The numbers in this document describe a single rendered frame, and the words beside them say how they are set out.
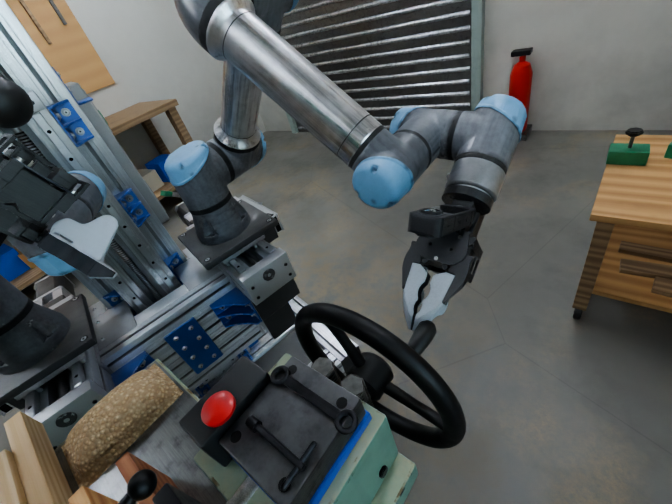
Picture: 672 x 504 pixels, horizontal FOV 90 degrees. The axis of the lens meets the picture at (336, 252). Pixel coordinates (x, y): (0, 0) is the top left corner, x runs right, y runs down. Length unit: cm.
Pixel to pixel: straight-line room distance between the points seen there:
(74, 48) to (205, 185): 291
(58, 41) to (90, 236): 332
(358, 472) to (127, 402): 32
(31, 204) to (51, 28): 329
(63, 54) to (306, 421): 354
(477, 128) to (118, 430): 62
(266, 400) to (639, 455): 126
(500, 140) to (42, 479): 69
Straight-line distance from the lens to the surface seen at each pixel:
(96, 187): 76
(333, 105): 50
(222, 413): 32
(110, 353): 100
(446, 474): 133
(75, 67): 369
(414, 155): 50
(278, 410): 33
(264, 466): 32
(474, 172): 51
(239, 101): 83
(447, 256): 48
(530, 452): 138
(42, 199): 44
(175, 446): 50
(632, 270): 165
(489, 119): 56
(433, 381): 42
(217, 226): 92
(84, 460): 55
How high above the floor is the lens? 127
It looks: 38 degrees down
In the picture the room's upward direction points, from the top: 18 degrees counter-clockwise
